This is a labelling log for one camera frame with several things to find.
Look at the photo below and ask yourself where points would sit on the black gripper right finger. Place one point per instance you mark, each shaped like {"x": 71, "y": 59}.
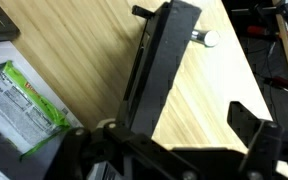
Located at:
{"x": 264, "y": 146}

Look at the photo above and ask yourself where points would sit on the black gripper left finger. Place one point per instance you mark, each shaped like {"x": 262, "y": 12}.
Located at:
{"x": 140, "y": 150}

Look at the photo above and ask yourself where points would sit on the green food package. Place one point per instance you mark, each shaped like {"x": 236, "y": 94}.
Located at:
{"x": 17, "y": 106}

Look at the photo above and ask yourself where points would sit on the black microwave oven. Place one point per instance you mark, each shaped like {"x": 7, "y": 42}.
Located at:
{"x": 0, "y": 50}

